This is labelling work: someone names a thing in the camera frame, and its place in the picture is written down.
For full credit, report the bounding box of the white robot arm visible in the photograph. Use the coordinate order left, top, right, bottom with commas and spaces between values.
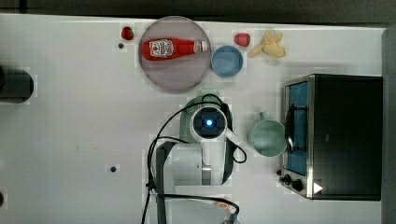
150, 102, 240, 224

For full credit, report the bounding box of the red ketchup bottle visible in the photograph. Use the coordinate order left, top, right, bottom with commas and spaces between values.
141, 37, 208, 62

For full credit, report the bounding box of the silver toaster oven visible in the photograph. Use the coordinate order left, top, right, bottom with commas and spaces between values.
277, 74, 383, 201

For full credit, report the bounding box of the mint green plastic mug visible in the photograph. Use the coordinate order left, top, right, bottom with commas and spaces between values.
248, 111, 286, 157

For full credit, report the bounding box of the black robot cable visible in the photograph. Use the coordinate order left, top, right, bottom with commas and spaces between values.
140, 92, 248, 224

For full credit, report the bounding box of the grey round plate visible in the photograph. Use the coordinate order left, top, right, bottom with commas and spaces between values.
138, 16, 211, 91

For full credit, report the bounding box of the blue plastic bowl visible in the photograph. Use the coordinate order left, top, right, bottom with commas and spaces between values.
211, 46, 244, 77

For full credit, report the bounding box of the red tomato toy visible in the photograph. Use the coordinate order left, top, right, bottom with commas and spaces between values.
121, 27, 134, 40

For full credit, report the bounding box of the red strawberry toy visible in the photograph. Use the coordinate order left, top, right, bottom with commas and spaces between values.
233, 33, 250, 48

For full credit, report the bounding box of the yellow peeled banana toy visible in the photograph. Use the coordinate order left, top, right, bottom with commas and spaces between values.
247, 28, 286, 58

